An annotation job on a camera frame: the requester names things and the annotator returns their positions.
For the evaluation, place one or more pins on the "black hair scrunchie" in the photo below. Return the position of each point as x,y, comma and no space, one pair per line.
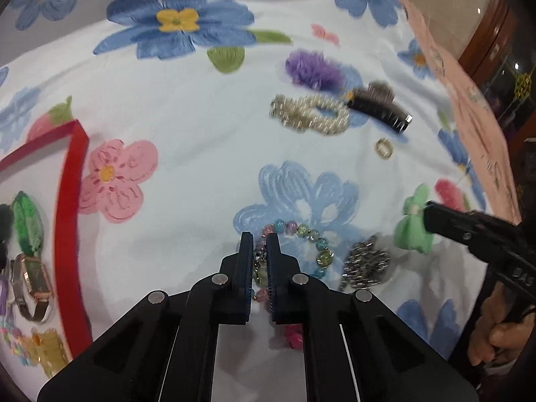
4,222

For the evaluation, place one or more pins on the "pink printed cloth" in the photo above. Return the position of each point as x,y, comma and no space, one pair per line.
460,92

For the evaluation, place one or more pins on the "square-faced wrist watch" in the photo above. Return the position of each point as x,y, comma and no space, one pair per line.
35,278

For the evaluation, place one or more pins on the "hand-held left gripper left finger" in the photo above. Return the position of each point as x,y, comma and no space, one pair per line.
247,276

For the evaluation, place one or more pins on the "purple fluffy scrunchie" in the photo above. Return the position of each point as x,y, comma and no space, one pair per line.
314,69

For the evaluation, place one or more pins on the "person's right hand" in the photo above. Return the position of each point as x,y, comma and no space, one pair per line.
494,335

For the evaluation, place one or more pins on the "green bow hair clip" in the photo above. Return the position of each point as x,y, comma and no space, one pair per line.
412,226

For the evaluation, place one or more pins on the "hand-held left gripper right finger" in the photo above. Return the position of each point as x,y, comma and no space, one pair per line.
273,276

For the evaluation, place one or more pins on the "dark hair claw clip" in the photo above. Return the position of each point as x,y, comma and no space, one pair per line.
381,106

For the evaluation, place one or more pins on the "red shallow box tray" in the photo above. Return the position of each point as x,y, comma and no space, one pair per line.
67,217

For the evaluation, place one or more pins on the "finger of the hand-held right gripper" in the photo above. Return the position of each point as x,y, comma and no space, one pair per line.
469,220
460,236

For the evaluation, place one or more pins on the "brown wooden furniture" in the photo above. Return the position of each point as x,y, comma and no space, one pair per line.
490,33

